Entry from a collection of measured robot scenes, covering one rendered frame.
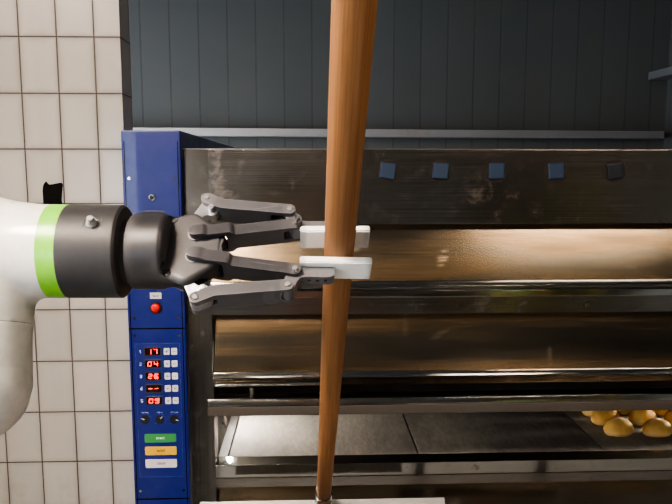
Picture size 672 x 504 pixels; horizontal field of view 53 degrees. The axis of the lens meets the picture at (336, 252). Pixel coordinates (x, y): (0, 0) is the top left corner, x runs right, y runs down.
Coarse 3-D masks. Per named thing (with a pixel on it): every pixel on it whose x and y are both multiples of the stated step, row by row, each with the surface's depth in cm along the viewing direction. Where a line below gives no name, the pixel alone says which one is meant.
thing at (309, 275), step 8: (304, 272) 64; (312, 272) 64; (320, 272) 64; (328, 272) 64; (296, 280) 64; (304, 280) 65; (312, 280) 65; (320, 280) 65; (328, 280) 65; (296, 288) 64; (288, 296) 64
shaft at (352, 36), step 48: (336, 0) 42; (336, 48) 45; (336, 96) 48; (336, 144) 52; (336, 192) 57; (336, 240) 63; (336, 288) 70; (336, 336) 79; (336, 384) 91; (336, 432) 109
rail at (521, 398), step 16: (208, 400) 179; (224, 400) 179; (240, 400) 179; (256, 400) 180; (272, 400) 180; (288, 400) 180; (304, 400) 180; (352, 400) 181; (368, 400) 181; (384, 400) 181; (400, 400) 181; (416, 400) 181; (432, 400) 181; (448, 400) 182; (464, 400) 182; (480, 400) 182; (496, 400) 182; (512, 400) 182; (528, 400) 182; (544, 400) 183; (560, 400) 183; (576, 400) 183; (592, 400) 183; (608, 400) 183; (624, 400) 183; (640, 400) 184; (656, 400) 184
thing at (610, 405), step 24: (216, 408) 179; (240, 408) 179; (264, 408) 180; (288, 408) 180; (312, 408) 180; (360, 408) 181; (384, 408) 181; (408, 408) 181; (432, 408) 181; (456, 408) 182; (480, 408) 182; (504, 408) 182; (528, 408) 182; (552, 408) 183; (576, 408) 183; (600, 408) 183; (624, 408) 183; (648, 408) 184
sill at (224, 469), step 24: (264, 456) 202; (288, 456) 202; (312, 456) 202; (336, 456) 202; (360, 456) 202; (384, 456) 202; (408, 456) 202; (432, 456) 202; (456, 456) 202; (480, 456) 202; (504, 456) 202; (528, 456) 202; (552, 456) 202; (576, 456) 202; (600, 456) 202; (624, 456) 202; (648, 456) 202
